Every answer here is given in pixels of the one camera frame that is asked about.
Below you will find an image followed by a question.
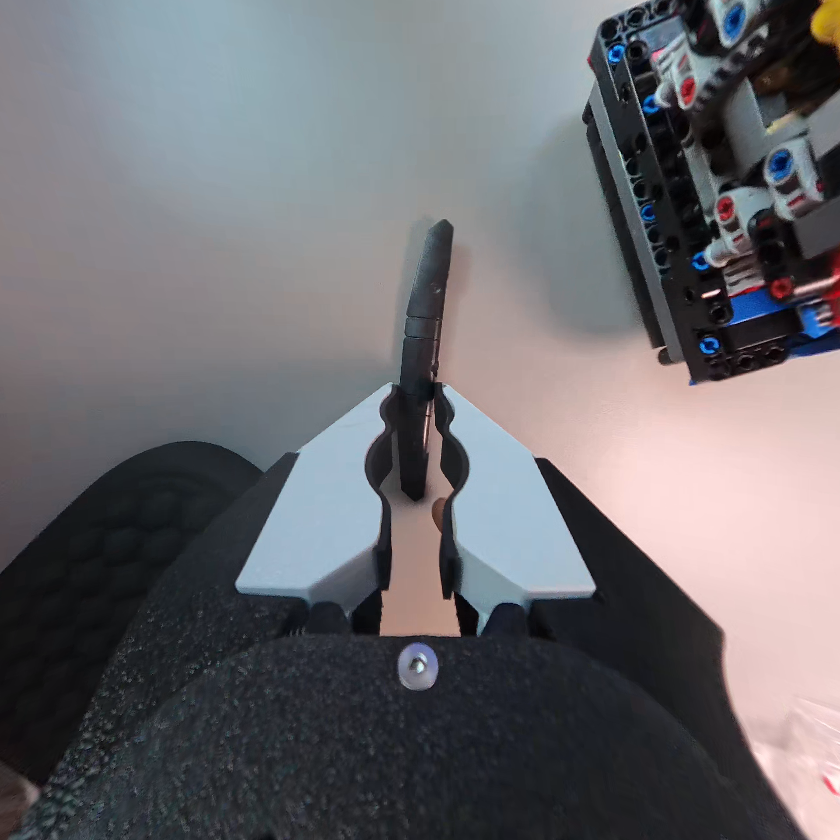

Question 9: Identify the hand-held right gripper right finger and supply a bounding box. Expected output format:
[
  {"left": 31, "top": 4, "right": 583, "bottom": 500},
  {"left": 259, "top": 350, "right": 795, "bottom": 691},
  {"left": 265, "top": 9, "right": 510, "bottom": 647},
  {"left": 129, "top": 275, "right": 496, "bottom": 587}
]
[{"left": 433, "top": 384, "right": 599, "bottom": 636}]

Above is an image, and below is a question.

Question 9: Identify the clear plastic bag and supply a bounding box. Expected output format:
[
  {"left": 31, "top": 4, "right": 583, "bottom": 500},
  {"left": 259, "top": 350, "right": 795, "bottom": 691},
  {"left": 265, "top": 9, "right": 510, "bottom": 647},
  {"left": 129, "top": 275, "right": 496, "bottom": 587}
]
[{"left": 748, "top": 696, "right": 840, "bottom": 840}]

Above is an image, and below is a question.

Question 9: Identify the toy brick race car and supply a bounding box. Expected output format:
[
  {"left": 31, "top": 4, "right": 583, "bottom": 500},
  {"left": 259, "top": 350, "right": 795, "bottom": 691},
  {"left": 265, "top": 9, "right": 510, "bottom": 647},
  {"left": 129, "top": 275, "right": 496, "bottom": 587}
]
[{"left": 583, "top": 0, "right": 840, "bottom": 387}]

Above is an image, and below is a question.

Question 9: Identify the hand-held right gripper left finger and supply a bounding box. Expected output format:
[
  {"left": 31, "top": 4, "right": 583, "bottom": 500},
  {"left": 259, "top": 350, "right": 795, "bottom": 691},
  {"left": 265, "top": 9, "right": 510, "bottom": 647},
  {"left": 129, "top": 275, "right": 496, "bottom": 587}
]
[{"left": 234, "top": 382, "right": 401, "bottom": 611}]

